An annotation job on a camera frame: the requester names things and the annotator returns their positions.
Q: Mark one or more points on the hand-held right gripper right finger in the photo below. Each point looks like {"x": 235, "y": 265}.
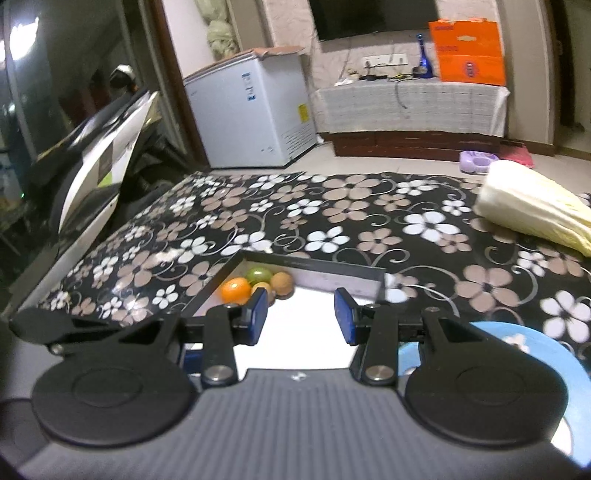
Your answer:
{"x": 344, "y": 316}

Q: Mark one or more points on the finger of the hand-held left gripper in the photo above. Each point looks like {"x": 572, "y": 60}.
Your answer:
{"x": 46, "y": 325}

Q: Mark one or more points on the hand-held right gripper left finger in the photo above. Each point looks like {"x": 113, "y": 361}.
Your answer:
{"x": 257, "y": 316}

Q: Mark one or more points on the green cherry tomato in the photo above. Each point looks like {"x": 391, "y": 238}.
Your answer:
{"x": 257, "y": 276}

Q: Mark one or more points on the black box with white inside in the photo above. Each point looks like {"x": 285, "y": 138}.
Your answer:
{"x": 300, "y": 318}

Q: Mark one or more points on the blue flower-print plate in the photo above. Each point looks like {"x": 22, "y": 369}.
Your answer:
{"x": 554, "y": 355}

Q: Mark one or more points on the black floral tablecloth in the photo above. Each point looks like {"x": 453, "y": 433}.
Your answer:
{"x": 369, "y": 221}

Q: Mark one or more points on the black and white scooter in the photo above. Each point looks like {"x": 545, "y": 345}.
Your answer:
{"x": 101, "y": 157}

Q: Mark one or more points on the dark wooden TV cabinet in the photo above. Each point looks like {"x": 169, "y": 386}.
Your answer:
{"x": 406, "y": 145}

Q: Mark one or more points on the white chest freezer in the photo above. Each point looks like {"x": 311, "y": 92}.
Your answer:
{"x": 240, "y": 115}

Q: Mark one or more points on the purple pet bowl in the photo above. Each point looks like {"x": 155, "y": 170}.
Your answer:
{"x": 478, "y": 161}

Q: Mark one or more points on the napa cabbage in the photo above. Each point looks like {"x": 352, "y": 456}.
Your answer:
{"x": 531, "y": 203}

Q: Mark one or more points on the white checked cabinet cloth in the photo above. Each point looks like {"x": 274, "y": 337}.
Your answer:
{"x": 415, "y": 106}

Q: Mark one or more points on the pink slipper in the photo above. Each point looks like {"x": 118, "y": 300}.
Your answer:
{"x": 517, "y": 154}

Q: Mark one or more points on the black power strip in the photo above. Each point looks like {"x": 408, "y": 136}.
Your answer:
{"x": 374, "y": 77}

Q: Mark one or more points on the round scooter mirror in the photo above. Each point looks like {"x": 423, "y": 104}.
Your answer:
{"x": 122, "y": 78}

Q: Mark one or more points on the brown cardboard piece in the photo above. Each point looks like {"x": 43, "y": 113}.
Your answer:
{"x": 277, "y": 50}

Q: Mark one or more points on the blue glass bottle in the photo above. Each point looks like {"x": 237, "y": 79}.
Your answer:
{"x": 425, "y": 62}

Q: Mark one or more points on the pale hanging bag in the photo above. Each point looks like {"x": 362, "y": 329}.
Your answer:
{"x": 219, "y": 32}

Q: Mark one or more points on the orange gift box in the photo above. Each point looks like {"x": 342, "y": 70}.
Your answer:
{"x": 468, "y": 55}

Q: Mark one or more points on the black television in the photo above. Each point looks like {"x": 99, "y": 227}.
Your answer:
{"x": 369, "y": 18}

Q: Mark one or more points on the white wall socket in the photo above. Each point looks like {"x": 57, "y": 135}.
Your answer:
{"x": 383, "y": 59}

